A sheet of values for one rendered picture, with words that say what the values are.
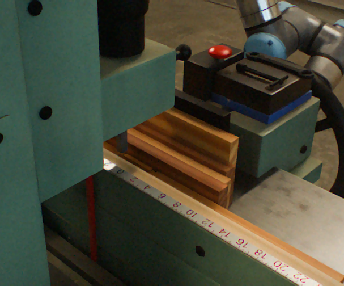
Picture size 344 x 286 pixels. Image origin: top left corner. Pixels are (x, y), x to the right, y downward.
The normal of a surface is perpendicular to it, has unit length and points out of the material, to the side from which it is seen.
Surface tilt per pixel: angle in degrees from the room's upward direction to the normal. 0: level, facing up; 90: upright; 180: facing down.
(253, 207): 0
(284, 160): 90
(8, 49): 90
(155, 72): 90
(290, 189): 0
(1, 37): 90
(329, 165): 0
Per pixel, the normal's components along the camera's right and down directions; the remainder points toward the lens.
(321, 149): 0.03, -0.85
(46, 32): 0.74, 0.37
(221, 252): -0.67, 0.38
